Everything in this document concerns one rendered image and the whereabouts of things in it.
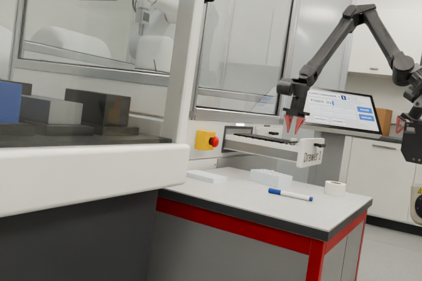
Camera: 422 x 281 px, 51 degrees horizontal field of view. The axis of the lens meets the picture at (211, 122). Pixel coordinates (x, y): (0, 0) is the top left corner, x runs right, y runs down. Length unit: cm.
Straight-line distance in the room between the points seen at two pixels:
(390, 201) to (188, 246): 367
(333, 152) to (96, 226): 205
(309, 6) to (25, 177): 314
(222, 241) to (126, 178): 39
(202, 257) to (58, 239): 46
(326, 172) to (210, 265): 171
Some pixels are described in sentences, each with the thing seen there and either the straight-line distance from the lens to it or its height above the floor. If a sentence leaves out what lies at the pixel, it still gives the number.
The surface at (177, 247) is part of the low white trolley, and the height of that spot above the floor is 60.
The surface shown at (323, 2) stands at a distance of 366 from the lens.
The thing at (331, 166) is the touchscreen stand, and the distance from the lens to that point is 287.
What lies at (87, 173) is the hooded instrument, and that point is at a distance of 86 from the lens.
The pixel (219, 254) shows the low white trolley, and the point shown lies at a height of 62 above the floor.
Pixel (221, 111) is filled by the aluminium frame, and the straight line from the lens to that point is 178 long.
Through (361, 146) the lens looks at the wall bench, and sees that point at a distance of 477.
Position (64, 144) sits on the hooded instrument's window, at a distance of 82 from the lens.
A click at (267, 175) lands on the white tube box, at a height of 79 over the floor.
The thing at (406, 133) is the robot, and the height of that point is 100.
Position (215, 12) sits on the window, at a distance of 171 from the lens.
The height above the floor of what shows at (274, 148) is 87.
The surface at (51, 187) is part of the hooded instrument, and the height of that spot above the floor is 84.
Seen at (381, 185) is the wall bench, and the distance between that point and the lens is 478.
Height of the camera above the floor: 102
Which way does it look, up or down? 3 degrees down
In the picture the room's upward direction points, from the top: 8 degrees clockwise
